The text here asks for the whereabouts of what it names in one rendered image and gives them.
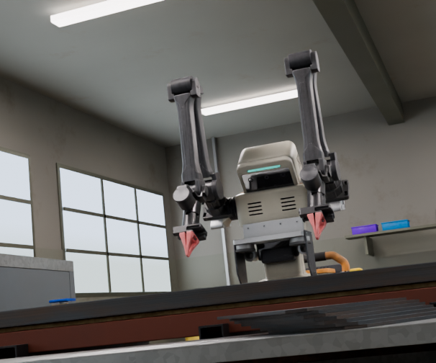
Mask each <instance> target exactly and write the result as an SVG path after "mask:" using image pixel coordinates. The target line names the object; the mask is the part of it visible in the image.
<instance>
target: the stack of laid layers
mask: <svg viewBox="0 0 436 363"><path fill-rule="evenodd" d="M429 281H436V262H432V263H425V264H413V265H406V266H394V267H387V268H380V269H369V270H362V271H355V272H343V273H336V274H324V275H318V276H311V277H299V278H292V279H280V280H273V281H267V282H255V283H248V284H236V285H230V286H223V287H210V288H204V289H197V290H185V291H178V292H167V293H160V294H153V295H141V296H134V297H122V298H116V299H109V300H97V301H91V302H78V303H71V304H64V305H53V306H46V307H39V308H28V309H21V310H8V311H2V312H0V328H6V327H12V326H25V325H32V324H39V323H52V322H58V321H71V320H78V319H85V318H98V317H105V316H112V315H124V314H132V313H144V312H151V311H158V310H171V309H178V308H190V307H198V306H205V305H217V304H224V303H237V302H244V301H251V300H264V299H271V298H277V297H290V296H297V295H310V294H317V293H324V292H336V291H343V290H356V289H363V288H370V287H382V286H390V285H397V284H409V283H416V282H429Z"/></svg>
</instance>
